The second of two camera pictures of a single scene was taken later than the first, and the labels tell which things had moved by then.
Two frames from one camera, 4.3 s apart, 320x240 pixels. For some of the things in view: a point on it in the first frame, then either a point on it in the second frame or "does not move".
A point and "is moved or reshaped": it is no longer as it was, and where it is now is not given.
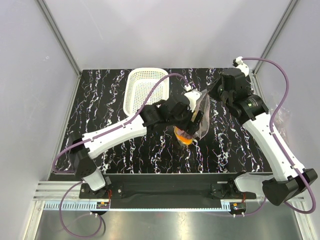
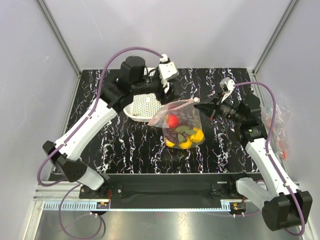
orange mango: [182, 136] → [170, 144]
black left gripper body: [184, 121] → [163, 97]
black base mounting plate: [162, 191] does not move
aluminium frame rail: [54, 191] does not move
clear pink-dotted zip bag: [186, 139] is moved or reshaped
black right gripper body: [213, 91] → [228, 110]
